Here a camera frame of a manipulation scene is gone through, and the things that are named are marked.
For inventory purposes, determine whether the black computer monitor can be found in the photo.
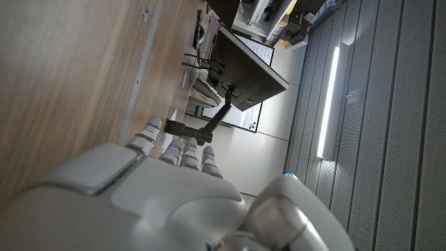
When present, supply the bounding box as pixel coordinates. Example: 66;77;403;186
208;24;290;112

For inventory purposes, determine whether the black monitor cable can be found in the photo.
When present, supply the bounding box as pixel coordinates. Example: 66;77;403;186
181;61;224;75
183;52;226;68

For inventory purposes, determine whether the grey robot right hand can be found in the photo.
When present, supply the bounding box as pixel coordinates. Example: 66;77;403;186
0;116;356;251

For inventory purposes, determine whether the white cloth on chair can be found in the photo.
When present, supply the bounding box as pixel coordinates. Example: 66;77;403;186
190;66;210;90

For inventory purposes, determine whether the white shelf cabinet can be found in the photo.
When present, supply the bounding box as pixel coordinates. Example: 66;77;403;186
231;0;298;41

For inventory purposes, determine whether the ceiling light strip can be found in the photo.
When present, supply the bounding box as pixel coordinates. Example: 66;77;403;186
315;43;350;160

